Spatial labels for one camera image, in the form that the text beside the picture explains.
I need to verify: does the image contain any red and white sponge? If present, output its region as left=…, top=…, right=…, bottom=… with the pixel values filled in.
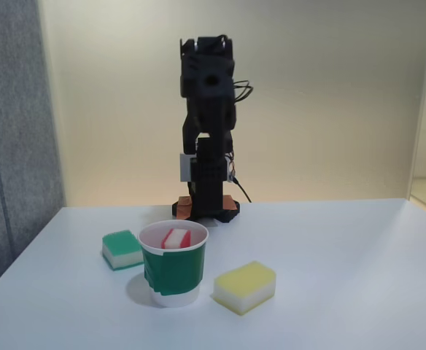
left=160, top=227, right=193, bottom=250

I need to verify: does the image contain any white cup with green tape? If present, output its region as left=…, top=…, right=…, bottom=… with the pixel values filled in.
left=137, top=219, right=209, bottom=309

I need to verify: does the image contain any green and white sponge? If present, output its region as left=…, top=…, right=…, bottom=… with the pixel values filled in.
left=101, top=229, right=144, bottom=272

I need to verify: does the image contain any yellow and white sponge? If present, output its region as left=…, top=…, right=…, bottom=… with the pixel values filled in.
left=213, top=260, right=277, bottom=317

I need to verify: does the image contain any grey fabric partition panel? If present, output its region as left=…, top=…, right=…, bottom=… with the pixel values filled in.
left=0, top=0, right=67, bottom=300

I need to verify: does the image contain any thin arm wire bundle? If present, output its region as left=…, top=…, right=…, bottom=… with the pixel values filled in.
left=232, top=80, right=255, bottom=104

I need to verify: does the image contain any white wall outlet box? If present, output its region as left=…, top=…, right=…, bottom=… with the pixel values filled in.
left=179, top=152, right=195, bottom=182

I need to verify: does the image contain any black power cable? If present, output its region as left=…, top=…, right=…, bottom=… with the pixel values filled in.
left=233, top=176, right=253, bottom=203

